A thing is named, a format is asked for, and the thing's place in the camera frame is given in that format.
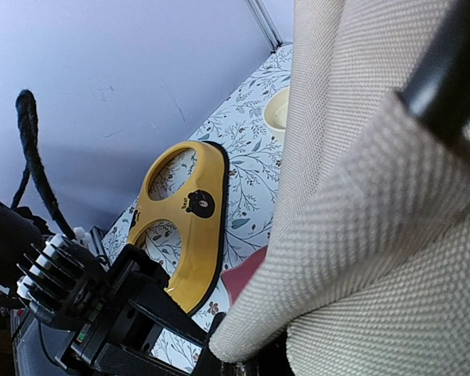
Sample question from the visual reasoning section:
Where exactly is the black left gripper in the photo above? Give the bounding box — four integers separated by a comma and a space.
0, 202, 102, 375

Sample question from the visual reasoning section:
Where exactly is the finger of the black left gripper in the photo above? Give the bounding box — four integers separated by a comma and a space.
97, 244, 225, 375

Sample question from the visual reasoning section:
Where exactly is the beige fabric pet tent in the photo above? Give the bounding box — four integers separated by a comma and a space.
209, 1, 470, 375

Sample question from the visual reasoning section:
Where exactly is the pink pet bowl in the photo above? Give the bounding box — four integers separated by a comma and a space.
220, 246, 267, 305

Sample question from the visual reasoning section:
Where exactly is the cream pet bowl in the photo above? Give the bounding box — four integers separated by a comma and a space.
263, 87, 290, 143

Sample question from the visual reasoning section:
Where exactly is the yellow double bowl holder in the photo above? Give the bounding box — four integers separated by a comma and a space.
128, 141, 229, 316

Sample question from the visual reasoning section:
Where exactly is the floral white table mat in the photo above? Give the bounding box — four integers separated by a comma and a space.
102, 45, 293, 374

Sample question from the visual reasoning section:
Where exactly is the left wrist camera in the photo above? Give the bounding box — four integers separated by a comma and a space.
16, 234, 110, 375

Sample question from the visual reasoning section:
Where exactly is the left aluminium frame post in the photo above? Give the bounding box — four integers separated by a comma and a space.
245, 0, 284, 52

